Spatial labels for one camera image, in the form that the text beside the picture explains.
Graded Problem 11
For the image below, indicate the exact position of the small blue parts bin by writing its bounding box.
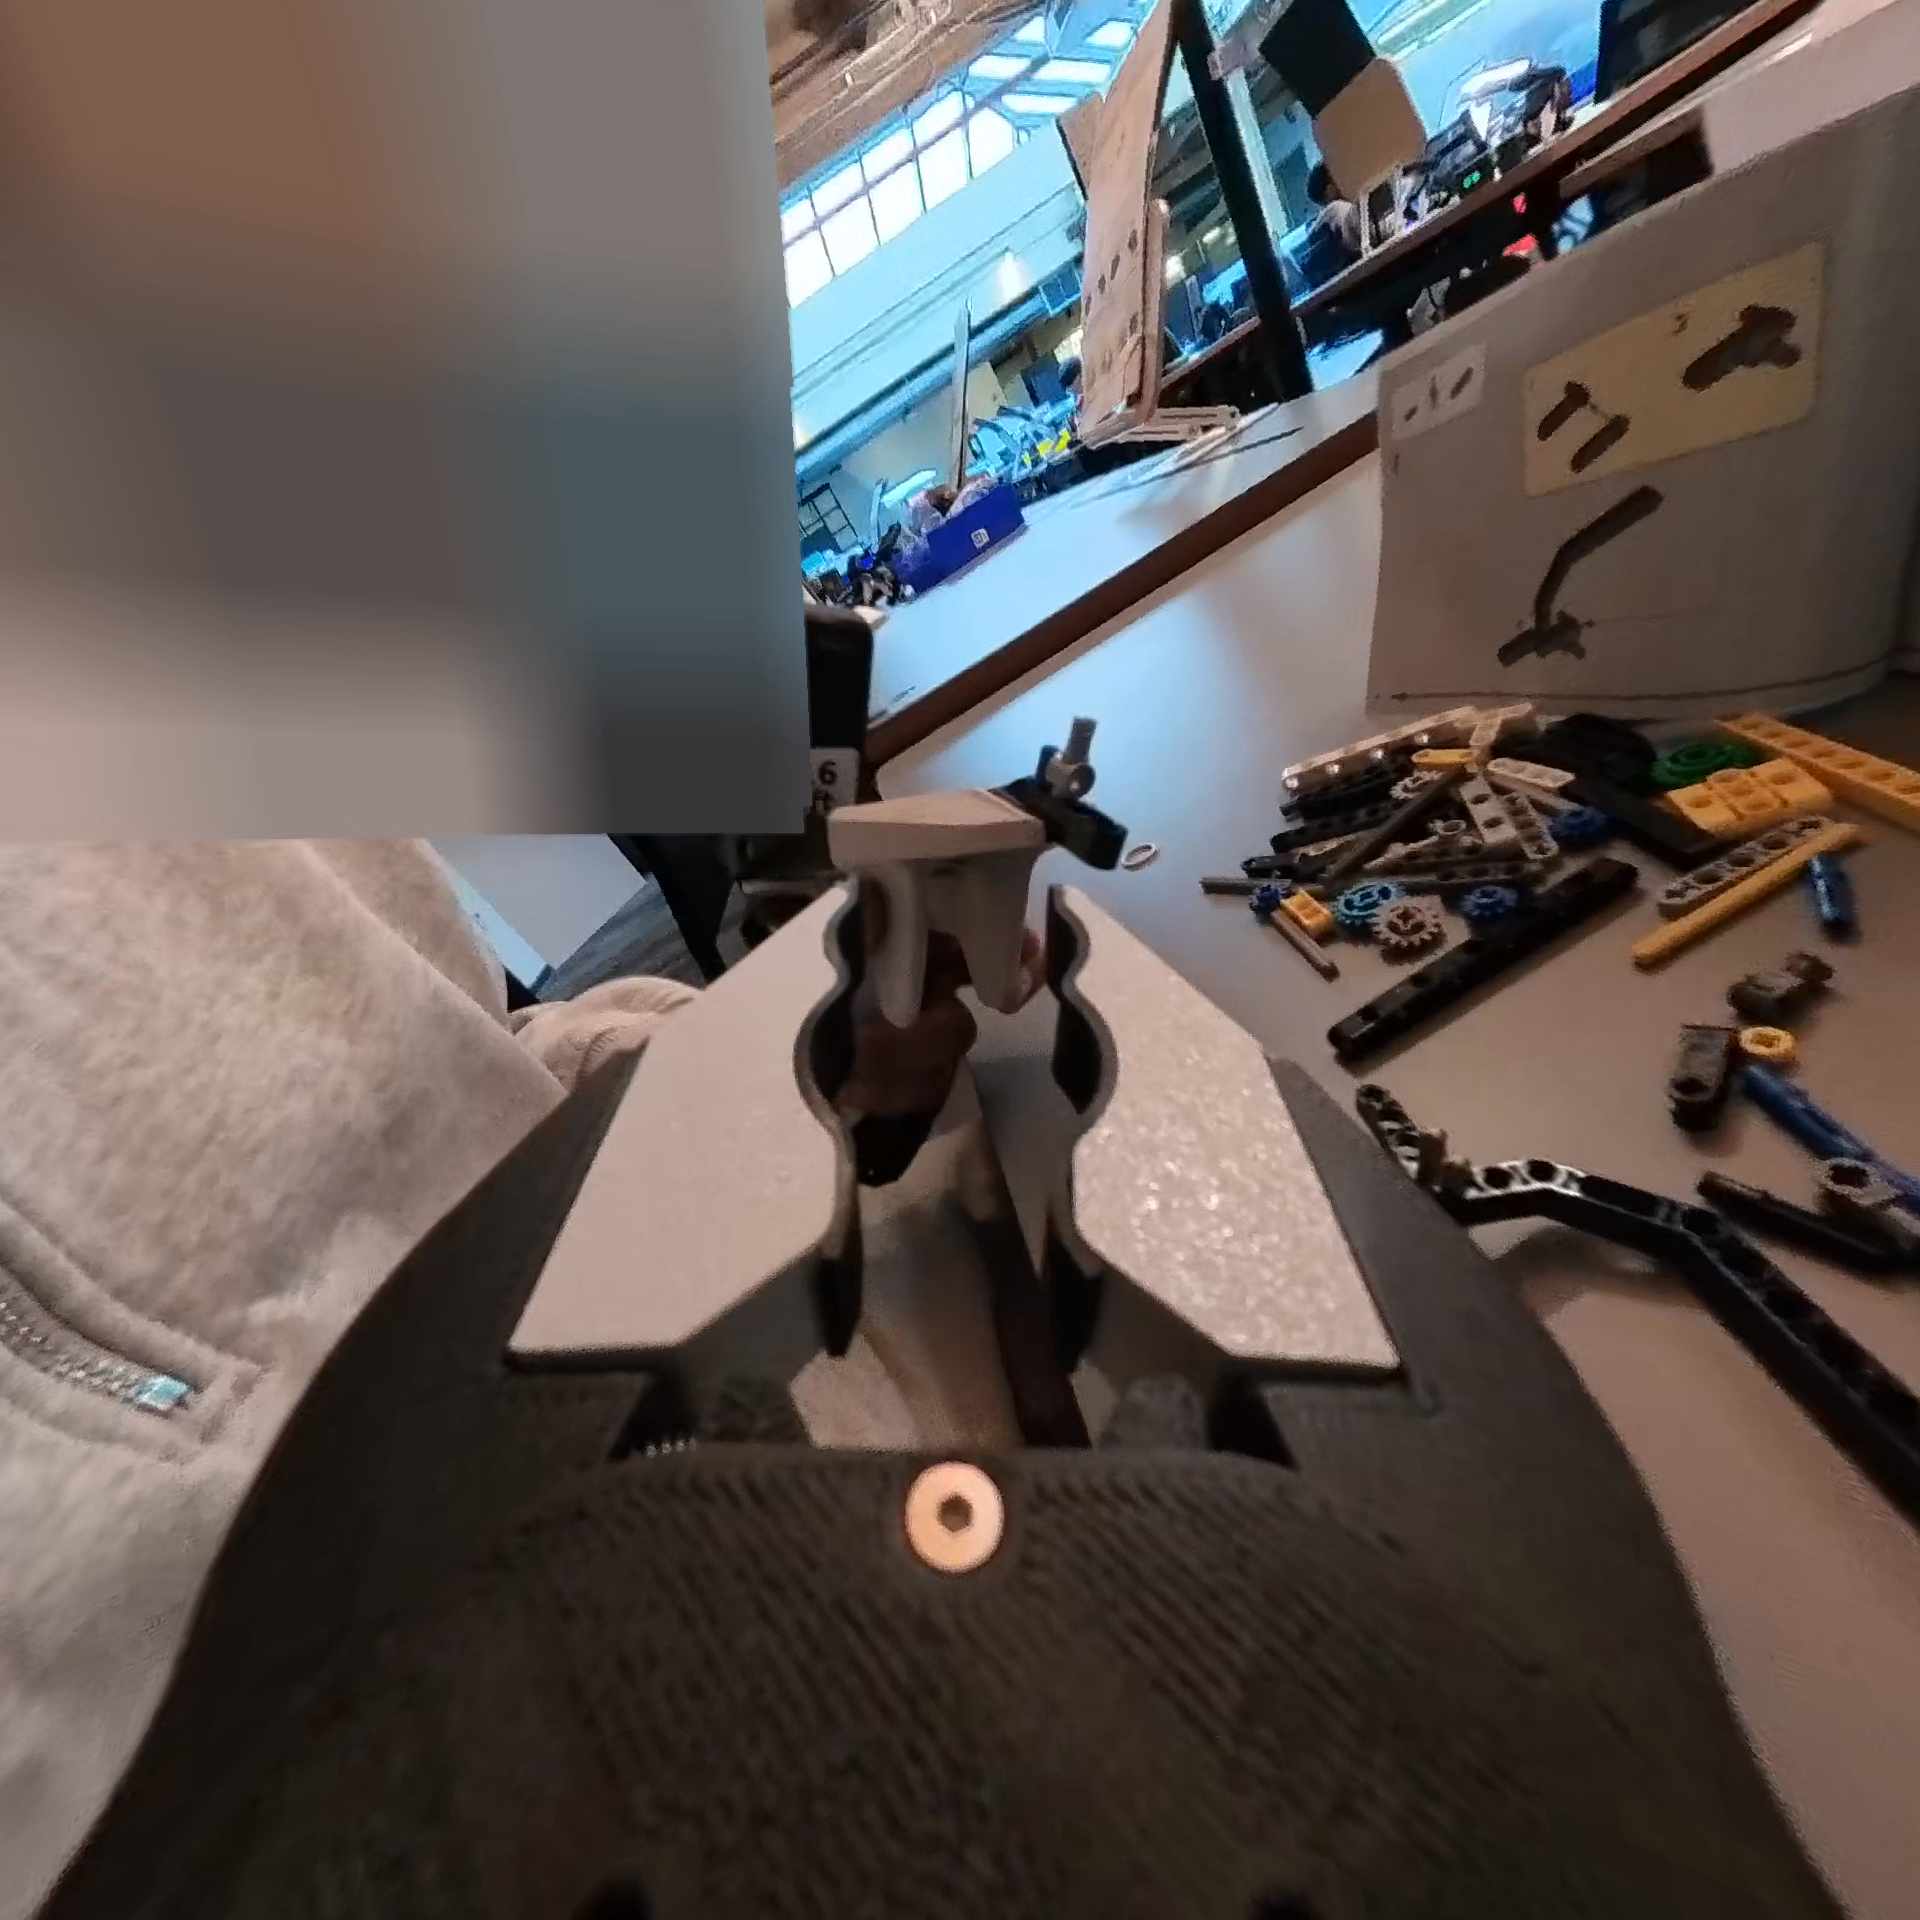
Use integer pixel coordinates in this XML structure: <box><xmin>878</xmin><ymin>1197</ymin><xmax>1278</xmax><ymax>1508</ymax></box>
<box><xmin>900</xmin><ymin>487</ymin><xmax>1029</xmax><ymax>602</ymax></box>

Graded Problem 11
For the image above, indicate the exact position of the thin yellow lego stick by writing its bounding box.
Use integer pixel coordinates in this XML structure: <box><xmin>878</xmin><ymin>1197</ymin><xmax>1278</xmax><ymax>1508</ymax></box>
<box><xmin>1631</xmin><ymin>832</ymin><xmax>1864</xmax><ymax>968</ymax></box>

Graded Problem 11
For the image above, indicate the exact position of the black lego axle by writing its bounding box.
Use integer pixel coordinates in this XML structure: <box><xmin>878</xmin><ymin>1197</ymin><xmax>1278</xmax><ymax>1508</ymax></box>
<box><xmin>1697</xmin><ymin>1154</ymin><xmax>1920</xmax><ymax>1279</ymax></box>

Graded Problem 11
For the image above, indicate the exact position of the person's left hand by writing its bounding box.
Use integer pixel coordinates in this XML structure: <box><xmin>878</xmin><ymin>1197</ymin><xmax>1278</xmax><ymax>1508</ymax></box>
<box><xmin>856</xmin><ymin>989</ymin><xmax>980</xmax><ymax>1124</ymax></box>

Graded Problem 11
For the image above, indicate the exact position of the grey lego connector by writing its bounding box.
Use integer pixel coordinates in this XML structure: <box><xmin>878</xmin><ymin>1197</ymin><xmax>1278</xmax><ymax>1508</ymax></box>
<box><xmin>1725</xmin><ymin>952</ymin><xmax>1834</xmax><ymax>1023</ymax></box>

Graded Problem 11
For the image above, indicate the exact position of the white table with wooden edge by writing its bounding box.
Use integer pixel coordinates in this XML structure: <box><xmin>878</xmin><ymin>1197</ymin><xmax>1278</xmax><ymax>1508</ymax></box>
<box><xmin>861</xmin><ymin>375</ymin><xmax>1382</xmax><ymax>769</ymax></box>

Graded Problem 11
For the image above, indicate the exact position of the long blue lego axle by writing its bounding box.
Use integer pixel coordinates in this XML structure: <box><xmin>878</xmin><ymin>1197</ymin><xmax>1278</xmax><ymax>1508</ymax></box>
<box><xmin>1740</xmin><ymin>1057</ymin><xmax>1898</xmax><ymax>1173</ymax></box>

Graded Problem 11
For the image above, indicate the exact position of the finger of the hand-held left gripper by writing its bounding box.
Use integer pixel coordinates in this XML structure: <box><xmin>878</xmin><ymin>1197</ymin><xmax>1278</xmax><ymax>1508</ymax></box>
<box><xmin>930</xmin><ymin>792</ymin><xmax>1047</xmax><ymax>1010</ymax></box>
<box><xmin>830</xmin><ymin>802</ymin><xmax>940</xmax><ymax>1029</ymax></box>

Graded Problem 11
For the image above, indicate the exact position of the lego instruction booklet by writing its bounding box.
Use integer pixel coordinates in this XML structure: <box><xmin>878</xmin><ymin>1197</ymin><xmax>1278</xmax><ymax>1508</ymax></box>
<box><xmin>1364</xmin><ymin>60</ymin><xmax>1920</xmax><ymax>714</ymax></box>

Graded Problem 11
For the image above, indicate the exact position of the standing cardboard sheet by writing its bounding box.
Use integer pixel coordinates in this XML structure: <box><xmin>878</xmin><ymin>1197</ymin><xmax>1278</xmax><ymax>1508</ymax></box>
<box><xmin>1055</xmin><ymin>16</ymin><xmax>1175</xmax><ymax>449</ymax></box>

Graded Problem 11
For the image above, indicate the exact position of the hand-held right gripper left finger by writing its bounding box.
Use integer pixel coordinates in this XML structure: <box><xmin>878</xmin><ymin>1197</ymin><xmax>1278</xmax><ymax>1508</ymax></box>
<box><xmin>506</xmin><ymin>881</ymin><xmax>869</xmax><ymax>1373</ymax></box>

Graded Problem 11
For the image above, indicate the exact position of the black lego connector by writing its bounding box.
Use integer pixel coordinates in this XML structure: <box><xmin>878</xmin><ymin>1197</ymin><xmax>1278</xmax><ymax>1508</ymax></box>
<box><xmin>1671</xmin><ymin>1025</ymin><xmax>1742</xmax><ymax>1130</ymax></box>

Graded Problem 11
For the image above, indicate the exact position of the long black lego beam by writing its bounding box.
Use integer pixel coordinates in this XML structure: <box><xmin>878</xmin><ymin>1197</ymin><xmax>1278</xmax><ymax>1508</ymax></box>
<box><xmin>1327</xmin><ymin>858</ymin><xmax>1640</xmax><ymax>1060</ymax></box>

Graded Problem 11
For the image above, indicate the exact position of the small black grey assembly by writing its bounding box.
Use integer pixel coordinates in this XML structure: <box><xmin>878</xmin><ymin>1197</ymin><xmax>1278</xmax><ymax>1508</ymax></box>
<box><xmin>1030</xmin><ymin>785</ymin><xmax>1129</xmax><ymax>876</ymax></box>

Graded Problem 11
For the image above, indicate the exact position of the black angled lego beam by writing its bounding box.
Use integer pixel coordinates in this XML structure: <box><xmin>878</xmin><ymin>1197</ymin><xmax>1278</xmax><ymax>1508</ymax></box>
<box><xmin>1358</xmin><ymin>1084</ymin><xmax>1920</xmax><ymax>1519</ymax></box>

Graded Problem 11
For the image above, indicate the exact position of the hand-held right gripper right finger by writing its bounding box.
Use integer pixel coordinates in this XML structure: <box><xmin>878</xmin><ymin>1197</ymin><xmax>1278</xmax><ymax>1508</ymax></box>
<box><xmin>1047</xmin><ymin>883</ymin><xmax>1408</xmax><ymax>1385</ymax></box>

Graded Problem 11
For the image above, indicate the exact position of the yellow lego plate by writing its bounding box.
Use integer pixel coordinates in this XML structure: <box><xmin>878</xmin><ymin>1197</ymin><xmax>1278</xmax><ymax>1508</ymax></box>
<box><xmin>1663</xmin><ymin>762</ymin><xmax>1834</xmax><ymax>837</ymax></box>

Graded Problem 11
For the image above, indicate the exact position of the light grey lego beam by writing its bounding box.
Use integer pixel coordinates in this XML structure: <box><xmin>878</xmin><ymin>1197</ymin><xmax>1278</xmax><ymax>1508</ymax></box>
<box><xmin>1657</xmin><ymin>817</ymin><xmax>1839</xmax><ymax>917</ymax></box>

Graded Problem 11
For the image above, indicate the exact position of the heap of lego beams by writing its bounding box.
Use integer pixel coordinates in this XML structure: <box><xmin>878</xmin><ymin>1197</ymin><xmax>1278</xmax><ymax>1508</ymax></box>
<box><xmin>1200</xmin><ymin>701</ymin><xmax>1666</xmax><ymax>903</ymax></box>

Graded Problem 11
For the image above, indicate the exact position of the grey zip hoodie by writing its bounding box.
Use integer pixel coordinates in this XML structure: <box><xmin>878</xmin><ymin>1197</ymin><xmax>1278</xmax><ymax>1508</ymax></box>
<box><xmin>0</xmin><ymin>839</ymin><xmax>706</xmax><ymax>1920</ymax></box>

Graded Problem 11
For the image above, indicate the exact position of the long yellow lego beam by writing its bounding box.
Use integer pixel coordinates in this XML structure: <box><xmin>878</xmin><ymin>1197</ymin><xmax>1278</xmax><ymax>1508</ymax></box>
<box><xmin>1717</xmin><ymin>711</ymin><xmax>1920</xmax><ymax>835</ymax></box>

